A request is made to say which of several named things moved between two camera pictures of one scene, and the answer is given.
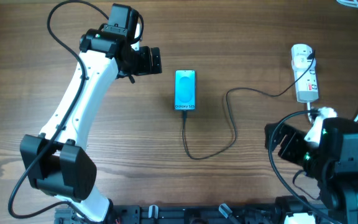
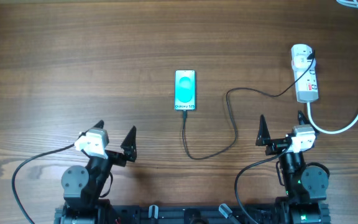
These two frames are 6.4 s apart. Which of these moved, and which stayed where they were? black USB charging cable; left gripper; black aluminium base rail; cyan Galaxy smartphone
Moved: left gripper
Stayed: black aluminium base rail; cyan Galaxy smartphone; black USB charging cable
